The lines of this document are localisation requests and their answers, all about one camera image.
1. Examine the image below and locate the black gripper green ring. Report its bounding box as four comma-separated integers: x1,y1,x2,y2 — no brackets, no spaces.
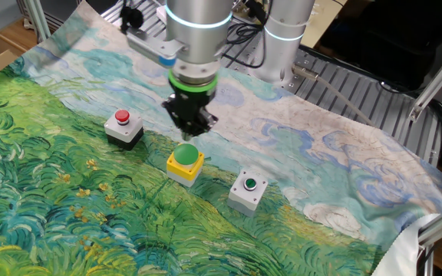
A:
161,68,219,142

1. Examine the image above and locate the green dome button yellow box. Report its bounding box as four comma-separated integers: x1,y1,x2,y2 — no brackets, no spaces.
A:
166,143,206,188

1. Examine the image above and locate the red button white black box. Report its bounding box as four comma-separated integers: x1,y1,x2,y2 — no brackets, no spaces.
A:
104,109,145,151

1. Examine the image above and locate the small green button grey box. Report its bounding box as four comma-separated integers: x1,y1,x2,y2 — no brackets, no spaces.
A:
227,169,269,219

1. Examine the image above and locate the black power adapter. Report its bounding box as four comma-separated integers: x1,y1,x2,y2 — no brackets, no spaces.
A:
243,0,267,23

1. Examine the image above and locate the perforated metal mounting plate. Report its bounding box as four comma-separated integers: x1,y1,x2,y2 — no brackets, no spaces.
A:
220,38,324,97

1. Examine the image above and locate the painted landscape cloth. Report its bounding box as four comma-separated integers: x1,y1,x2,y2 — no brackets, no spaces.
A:
0,0,442,276

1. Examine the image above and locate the tan cardboard sheet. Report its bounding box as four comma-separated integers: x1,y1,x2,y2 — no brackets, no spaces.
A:
300,0,348,49

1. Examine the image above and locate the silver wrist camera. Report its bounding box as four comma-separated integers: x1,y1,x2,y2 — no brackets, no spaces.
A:
125,28,188,69

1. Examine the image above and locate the grey hose with metal connector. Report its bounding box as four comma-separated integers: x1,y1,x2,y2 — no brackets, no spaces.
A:
290,63,378,128

